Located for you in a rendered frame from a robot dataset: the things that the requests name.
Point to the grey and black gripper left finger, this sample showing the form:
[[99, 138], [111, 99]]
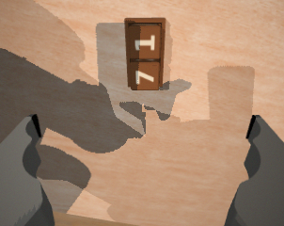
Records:
[[23, 201]]

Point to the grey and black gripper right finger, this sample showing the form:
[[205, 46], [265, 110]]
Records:
[[259, 201]]

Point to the brown cube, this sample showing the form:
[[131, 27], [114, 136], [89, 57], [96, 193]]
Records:
[[145, 74], [144, 41]]

